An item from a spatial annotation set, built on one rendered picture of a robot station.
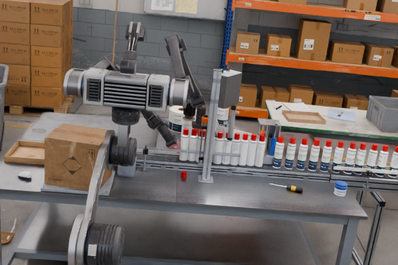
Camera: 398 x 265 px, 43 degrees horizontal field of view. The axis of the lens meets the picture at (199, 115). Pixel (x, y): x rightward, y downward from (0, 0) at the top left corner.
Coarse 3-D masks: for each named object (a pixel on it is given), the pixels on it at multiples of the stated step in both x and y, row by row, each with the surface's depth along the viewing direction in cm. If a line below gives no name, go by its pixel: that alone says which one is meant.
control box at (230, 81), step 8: (224, 72) 287; (232, 72) 289; (240, 72) 292; (224, 80) 280; (232, 80) 284; (240, 80) 293; (224, 88) 281; (232, 88) 286; (224, 96) 282; (232, 96) 289; (224, 104) 284; (232, 104) 291
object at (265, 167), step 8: (152, 160) 308; (160, 160) 309; (168, 160) 310; (176, 160) 313; (248, 168) 311; (256, 168) 312; (264, 168) 313; (272, 168) 314; (280, 168) 315; (304, 168) 319
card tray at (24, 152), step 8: (16, 144) 316; (24, 144) 321; (32, 144) 321; (40, 144) 321; (8, 152) 302; (16, 152) 311; (24, 152) 312; (32, 152) 313; (40, 152) 315; (8, 160) 297; (16, 160) 297; (24, 160) 297; (32, 160) 297; (40, 160) 297
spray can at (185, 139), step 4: (184, 128) 307; (184, 132) 306; (184, 136) 306; (188, 136) 307; (184, 140) 306; (188, 140) 308; (184, 144) 307; (188, 144) 309; (180, 148) 310; (184, 148) 308; (180, 152) 310; (180, 156) 311; (184, 156) 310; (180, 160) 311; (184, 160) 311
